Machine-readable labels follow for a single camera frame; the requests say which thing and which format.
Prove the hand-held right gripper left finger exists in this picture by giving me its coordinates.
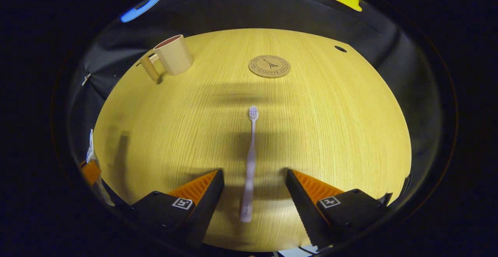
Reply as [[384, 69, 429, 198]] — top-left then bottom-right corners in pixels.
[[130, 169, 225, 248]]

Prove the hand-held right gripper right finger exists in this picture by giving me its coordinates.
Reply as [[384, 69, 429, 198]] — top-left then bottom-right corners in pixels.
[[286, 169, 391, 250]]

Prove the white toothpaste tube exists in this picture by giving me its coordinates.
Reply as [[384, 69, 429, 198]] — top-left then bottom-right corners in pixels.
[[86, 129, 115, 207]]

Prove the pale pink toothbrush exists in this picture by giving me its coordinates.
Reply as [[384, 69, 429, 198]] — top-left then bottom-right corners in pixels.
[[240, 106, 260, 223]]

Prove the beige cup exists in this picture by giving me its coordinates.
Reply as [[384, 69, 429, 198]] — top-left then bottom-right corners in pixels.
[[140, 35, 194, 82]]

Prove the round cork coaster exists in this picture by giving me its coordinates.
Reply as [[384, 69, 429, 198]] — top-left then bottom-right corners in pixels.
[[248, 55, 291, 79]]

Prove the wooden desktop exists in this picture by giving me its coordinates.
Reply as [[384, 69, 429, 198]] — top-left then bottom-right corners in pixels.
[[93, 28, 412, 252]]

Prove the black backdrop cloth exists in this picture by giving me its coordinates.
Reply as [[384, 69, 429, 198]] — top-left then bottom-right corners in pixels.
[[66, 0, 444, 211]]

